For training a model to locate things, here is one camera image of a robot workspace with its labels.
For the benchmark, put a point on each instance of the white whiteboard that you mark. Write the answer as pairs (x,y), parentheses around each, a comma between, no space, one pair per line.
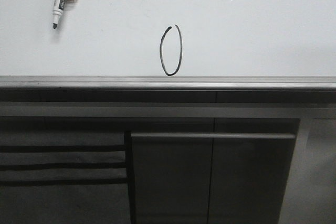
(151,37)

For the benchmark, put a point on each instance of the grey drawer unit black slots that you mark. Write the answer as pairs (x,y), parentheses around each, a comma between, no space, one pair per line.
(53,173)

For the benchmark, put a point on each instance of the grey cabinet with handle bar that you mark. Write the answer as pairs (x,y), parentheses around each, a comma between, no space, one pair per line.
(229,170)

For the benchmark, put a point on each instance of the grey aluminium whiteboard frame rail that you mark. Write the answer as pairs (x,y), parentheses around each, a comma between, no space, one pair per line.
(166,83)

